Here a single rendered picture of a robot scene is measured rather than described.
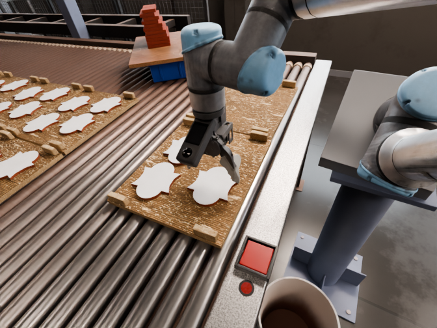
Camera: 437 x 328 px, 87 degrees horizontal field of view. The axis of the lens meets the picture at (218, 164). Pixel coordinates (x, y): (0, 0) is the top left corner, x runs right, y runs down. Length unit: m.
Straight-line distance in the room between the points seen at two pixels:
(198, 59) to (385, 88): 0.59
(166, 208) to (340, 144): 0.55
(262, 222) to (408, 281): 1.27
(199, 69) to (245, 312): 0.46
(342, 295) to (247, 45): 1.40
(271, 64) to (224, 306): 0.44
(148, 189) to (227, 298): 0.34
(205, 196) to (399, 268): 1.39
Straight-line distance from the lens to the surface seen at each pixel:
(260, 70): 0.37
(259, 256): 0.55
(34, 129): 1.20
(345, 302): 1.57
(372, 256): 1.76
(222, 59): 0.41
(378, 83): 0.87
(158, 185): 0.68
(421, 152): 0.46
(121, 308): 0.58
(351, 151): 0.81
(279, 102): 1.02
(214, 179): 0.65
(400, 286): 1.73
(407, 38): 3.61
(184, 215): 0.61
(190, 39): 0.44
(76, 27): 2.49
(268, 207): 0.63
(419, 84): 0.63
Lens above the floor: 1.42
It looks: 43 degrees down
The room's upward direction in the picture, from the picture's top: 6 degrees counter-clockwise
